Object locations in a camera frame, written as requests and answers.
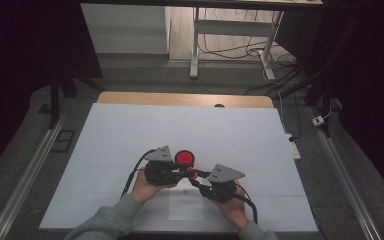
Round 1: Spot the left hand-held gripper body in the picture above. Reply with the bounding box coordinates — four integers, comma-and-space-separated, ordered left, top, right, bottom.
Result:
143, 144, 182, 187

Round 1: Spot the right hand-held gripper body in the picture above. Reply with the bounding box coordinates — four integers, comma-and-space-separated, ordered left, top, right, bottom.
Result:
202, 163, 247, 204

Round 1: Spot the round red ink pad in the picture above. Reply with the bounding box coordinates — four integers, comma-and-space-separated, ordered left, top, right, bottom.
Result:
174, 149, 196, 168

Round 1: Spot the person's left hand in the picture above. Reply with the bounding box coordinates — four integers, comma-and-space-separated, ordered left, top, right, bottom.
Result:
130, 167, 178, 205

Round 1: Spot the person's right hand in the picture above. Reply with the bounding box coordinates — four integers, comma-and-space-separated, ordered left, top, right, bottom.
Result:
209, 181, 251, 232

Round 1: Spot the small white paper sheet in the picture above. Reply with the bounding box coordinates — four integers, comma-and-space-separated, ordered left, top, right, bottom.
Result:
168, 179, 205, 222

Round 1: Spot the large white table cover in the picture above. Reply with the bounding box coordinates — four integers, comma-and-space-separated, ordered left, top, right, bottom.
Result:
38, 102, 319, 234

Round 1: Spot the white power strip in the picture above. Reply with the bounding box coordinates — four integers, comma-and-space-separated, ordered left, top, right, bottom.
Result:
285, 133, 302, 160

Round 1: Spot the black metal stand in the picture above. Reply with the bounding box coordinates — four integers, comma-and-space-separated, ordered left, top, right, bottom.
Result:
273, 63, 338, 138
47, 64, 106, 130

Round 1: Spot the white cabinet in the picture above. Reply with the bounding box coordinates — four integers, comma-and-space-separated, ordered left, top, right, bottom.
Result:
80, 3, 171, 55

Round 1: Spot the left hand-held gripper black cable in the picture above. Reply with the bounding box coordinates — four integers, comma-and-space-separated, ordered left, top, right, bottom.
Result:
120, 148, 156, 199

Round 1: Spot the hand-held gripper black cable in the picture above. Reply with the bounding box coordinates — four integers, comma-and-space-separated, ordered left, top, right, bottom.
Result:
120, 148, 156, 199
233, 185, 259, 225

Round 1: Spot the right hand-held gripper black cable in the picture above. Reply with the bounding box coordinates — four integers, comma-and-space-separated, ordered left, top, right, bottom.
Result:
233, 185, 259, 225

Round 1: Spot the black floor frame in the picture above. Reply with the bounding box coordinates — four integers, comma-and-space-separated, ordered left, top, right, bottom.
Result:
50, 129, 77, 154

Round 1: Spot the metal floor rail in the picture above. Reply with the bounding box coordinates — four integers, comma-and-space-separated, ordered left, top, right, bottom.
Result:
307, 105, 383, 240
0, 112, 68, 240

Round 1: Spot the tangle of floor cables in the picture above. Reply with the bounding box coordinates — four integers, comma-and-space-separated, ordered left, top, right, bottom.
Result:
198, 8, 303, 96

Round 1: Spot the white desk frame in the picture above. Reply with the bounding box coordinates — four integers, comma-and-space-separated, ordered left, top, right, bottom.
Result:
189, 6, 285, 82

